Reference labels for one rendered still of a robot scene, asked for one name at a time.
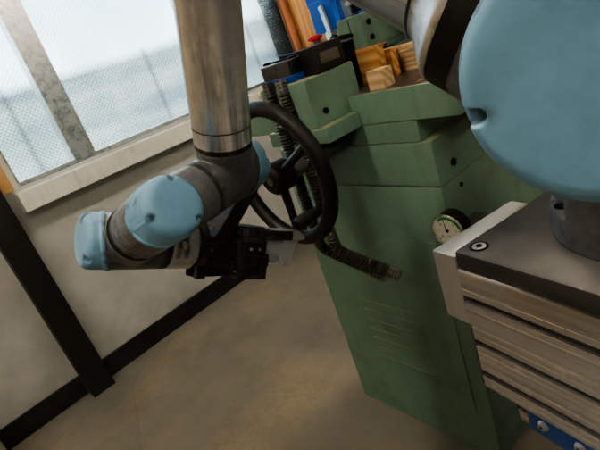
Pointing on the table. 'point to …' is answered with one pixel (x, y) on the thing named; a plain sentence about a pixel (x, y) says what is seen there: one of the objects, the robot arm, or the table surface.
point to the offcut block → (380, 78)
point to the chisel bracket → (366, 30)
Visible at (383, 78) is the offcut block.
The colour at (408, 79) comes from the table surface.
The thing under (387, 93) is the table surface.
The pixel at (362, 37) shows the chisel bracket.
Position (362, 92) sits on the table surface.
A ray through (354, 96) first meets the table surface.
